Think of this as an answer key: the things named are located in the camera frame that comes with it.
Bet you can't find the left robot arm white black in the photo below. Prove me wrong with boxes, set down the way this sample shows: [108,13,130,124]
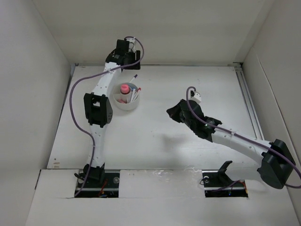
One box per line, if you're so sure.
[84,36,141,187]

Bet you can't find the pink glue bottle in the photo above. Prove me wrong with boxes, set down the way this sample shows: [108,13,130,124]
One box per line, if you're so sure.
[120,84,131,102]

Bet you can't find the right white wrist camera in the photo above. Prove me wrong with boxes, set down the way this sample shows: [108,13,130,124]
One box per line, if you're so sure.
[189,90,202,104]

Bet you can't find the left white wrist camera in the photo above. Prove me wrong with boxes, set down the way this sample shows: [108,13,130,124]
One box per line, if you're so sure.
[126,38,136,53]

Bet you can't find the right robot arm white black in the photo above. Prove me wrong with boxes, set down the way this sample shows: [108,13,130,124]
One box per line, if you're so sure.
[166,99,296,189]

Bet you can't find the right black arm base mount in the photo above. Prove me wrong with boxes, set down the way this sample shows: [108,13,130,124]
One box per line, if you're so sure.
[199,161,248,198]

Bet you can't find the purple cable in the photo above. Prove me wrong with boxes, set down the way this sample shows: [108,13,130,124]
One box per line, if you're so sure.
[186,86,301,189]
[71,36,144,196]

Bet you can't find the aluminium rail right side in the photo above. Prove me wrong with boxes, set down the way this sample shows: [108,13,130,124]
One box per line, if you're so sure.
[232,63,264,140]

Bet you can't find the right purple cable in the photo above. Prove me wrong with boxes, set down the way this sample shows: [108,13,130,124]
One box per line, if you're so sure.
[186,86,301,189]

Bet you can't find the blue capped white pen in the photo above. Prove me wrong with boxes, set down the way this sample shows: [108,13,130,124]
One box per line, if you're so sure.
[129,88,136,103]

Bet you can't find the white round divided container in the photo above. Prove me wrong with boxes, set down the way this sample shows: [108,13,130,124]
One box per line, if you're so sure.
[113,82,141,111]

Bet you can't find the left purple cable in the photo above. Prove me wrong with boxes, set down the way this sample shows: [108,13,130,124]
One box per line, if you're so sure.
[71,36,144,196]

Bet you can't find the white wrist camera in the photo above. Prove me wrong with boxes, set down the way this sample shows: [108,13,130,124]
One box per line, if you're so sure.
[189,90,202,104]
[126,38,136,53]

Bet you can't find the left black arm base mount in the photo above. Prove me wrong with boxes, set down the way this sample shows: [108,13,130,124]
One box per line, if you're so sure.
[74,164,120,198]

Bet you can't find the red capped white pen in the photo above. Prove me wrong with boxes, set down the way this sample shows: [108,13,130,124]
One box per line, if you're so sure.
[132,88,141,102]

